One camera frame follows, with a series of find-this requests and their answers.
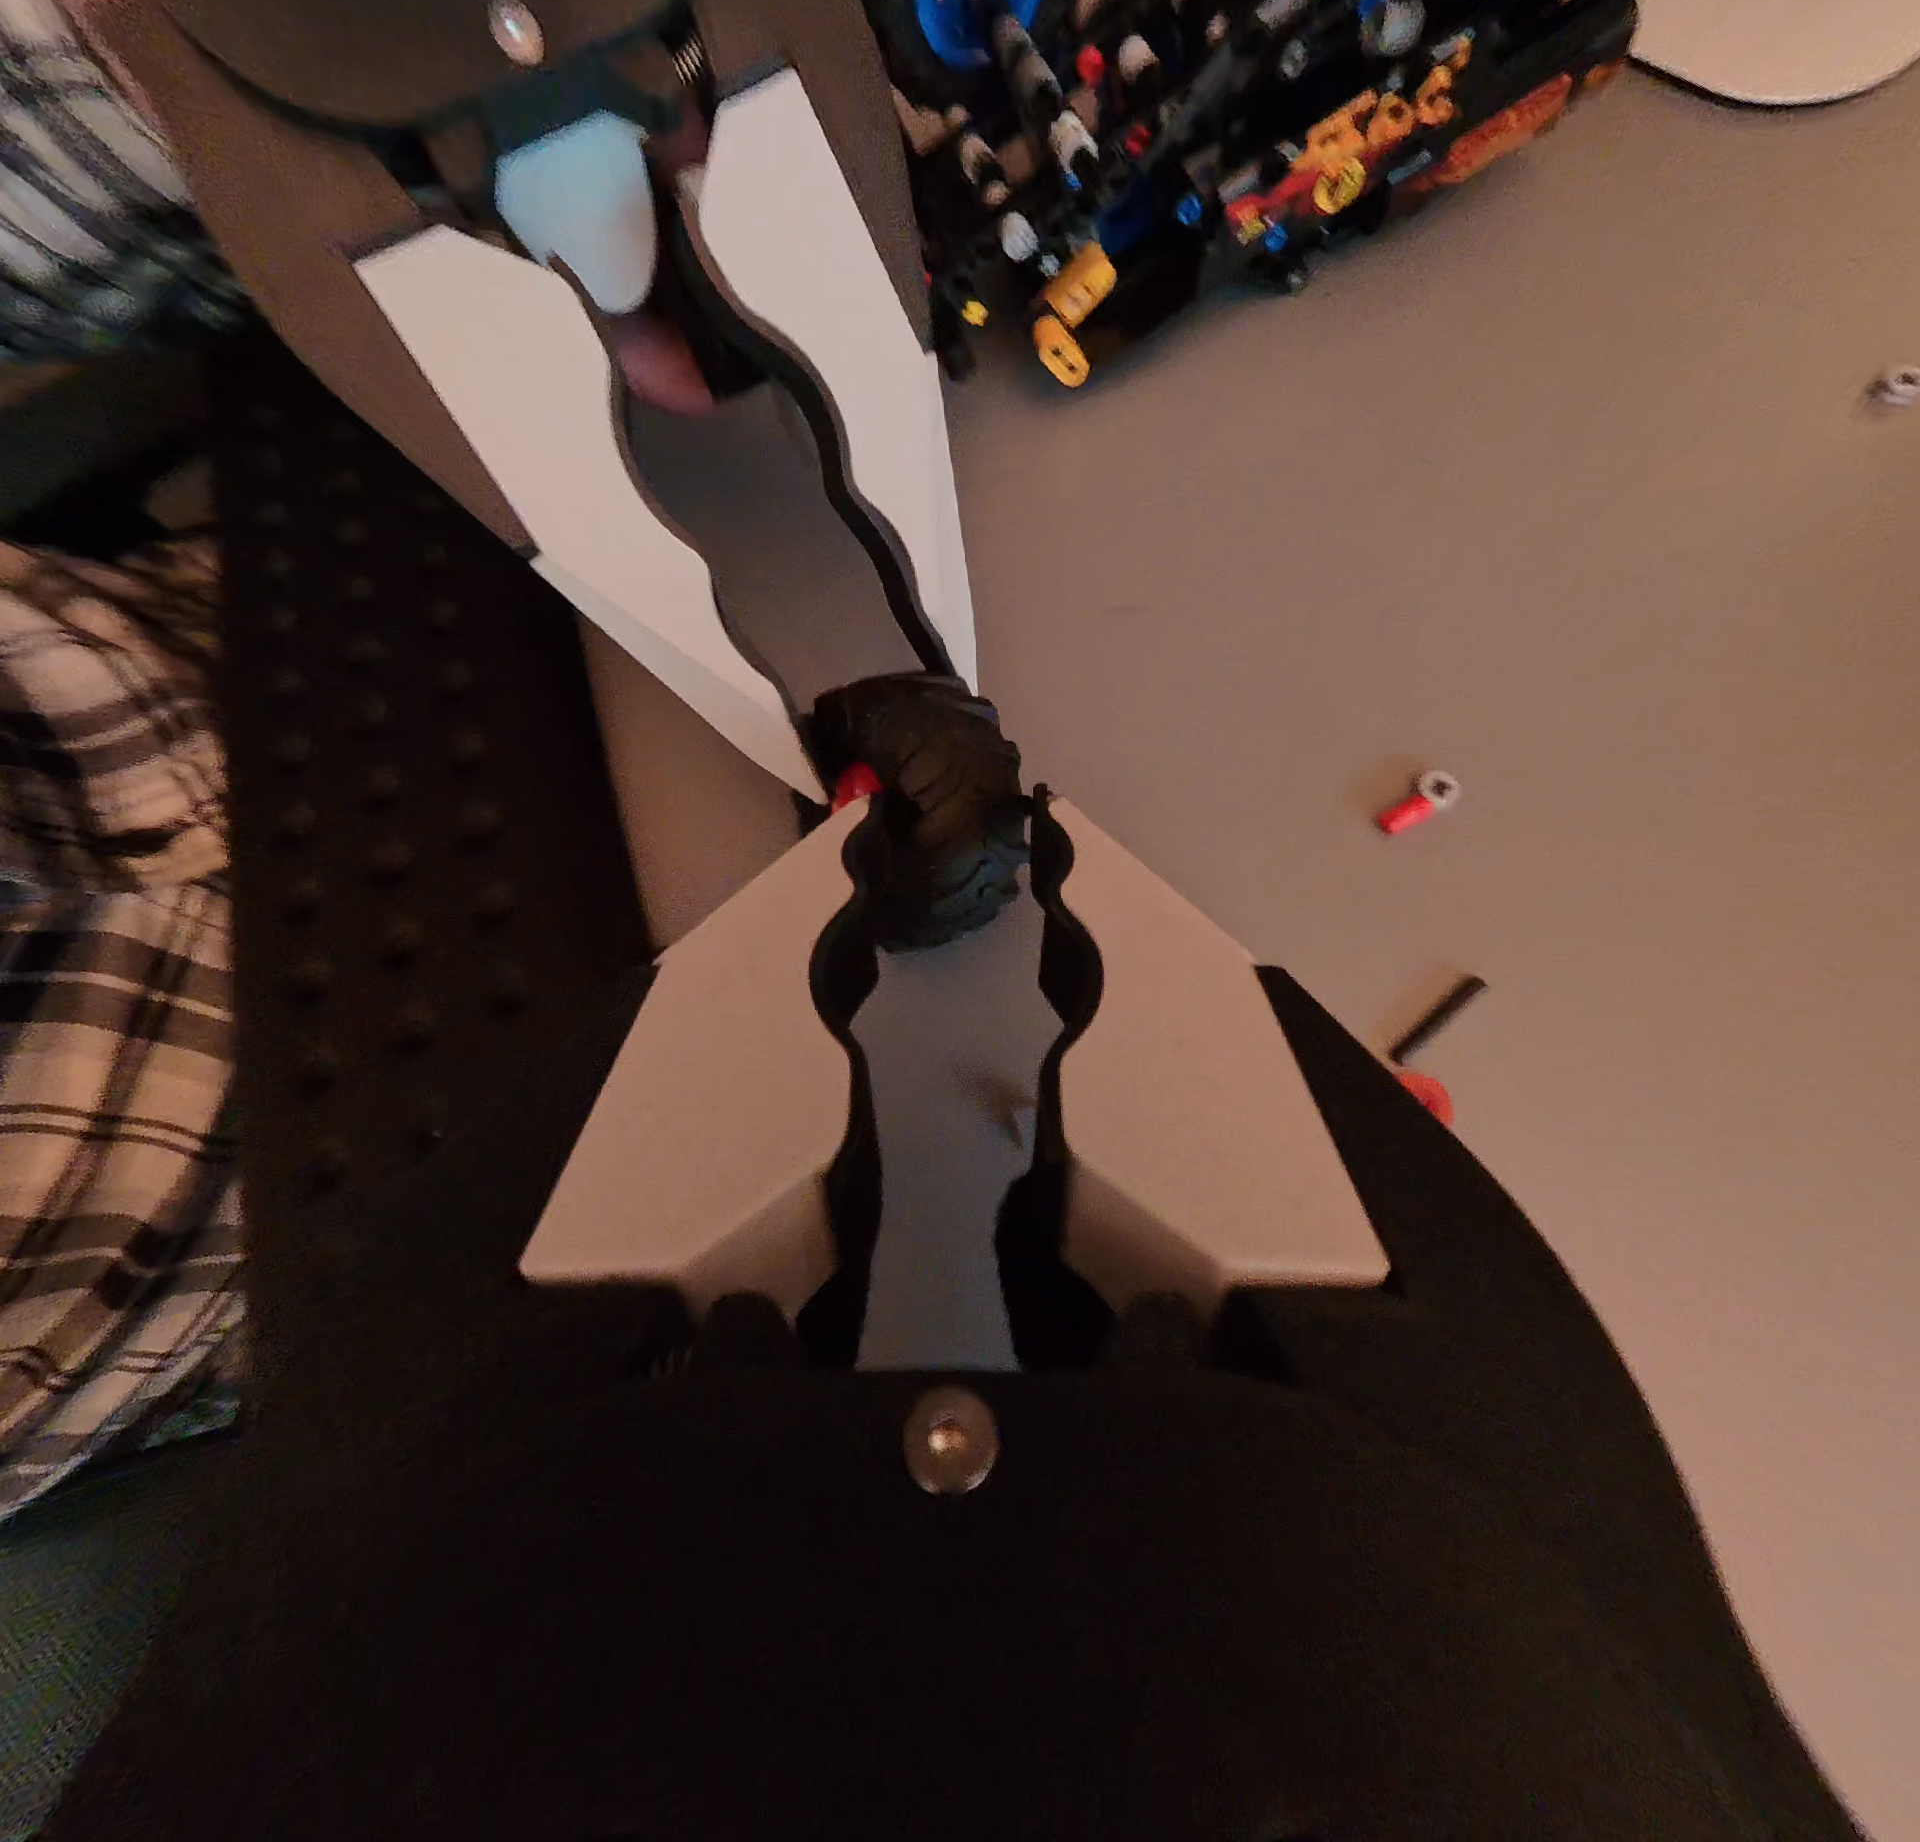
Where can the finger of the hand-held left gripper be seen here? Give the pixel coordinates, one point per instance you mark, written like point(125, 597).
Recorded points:
point(511, 374)
point(840, 266)

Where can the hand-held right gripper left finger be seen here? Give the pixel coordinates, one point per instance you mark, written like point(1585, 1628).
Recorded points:
point(706, 1123)

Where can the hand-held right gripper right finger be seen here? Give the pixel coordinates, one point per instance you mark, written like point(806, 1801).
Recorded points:
point(1216, 1123)

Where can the red toy wheel rim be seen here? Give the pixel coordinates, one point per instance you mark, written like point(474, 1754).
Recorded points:
point(856, 789)

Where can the Lego monster truck model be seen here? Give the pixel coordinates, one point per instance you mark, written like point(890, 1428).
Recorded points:
point(1275, 117)

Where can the grey desk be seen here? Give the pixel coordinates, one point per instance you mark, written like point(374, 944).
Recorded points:
point(1425, 524)

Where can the person's left hand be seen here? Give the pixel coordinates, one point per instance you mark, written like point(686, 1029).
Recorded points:
point(667, 364)

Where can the small red toy disc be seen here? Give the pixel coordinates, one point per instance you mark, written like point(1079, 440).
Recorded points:
point(1425, 1096)

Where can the short black toy rod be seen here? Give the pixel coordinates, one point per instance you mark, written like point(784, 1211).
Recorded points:
point(1437, 1019)

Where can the small red toy pin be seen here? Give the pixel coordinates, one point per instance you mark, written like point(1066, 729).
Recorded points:
point(1407, 817)

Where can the small grey toy bush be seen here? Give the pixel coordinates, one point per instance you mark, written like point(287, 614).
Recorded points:
point(1894, 388)
point(1437, 789)

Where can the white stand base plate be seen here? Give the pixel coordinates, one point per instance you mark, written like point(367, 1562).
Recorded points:
point(1770, 11)

